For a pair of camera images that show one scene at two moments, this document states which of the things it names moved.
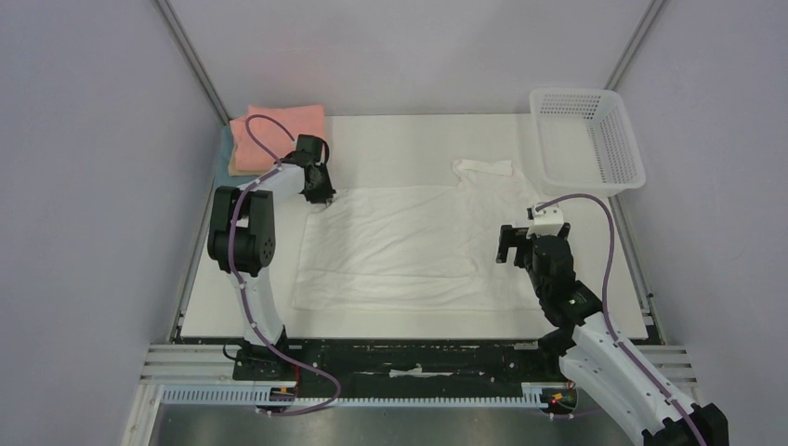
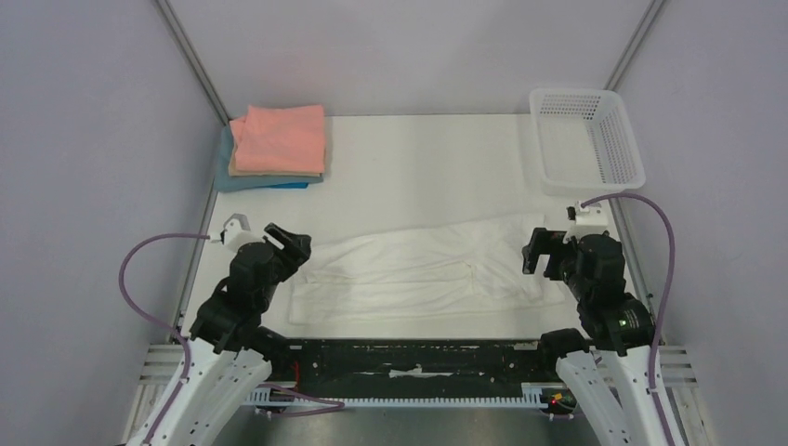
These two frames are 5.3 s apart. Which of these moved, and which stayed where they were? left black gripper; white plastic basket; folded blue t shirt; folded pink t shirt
Moved: left black gripper
Stayed: folded blue t shirt; folded pink t shirt; white plastic basket
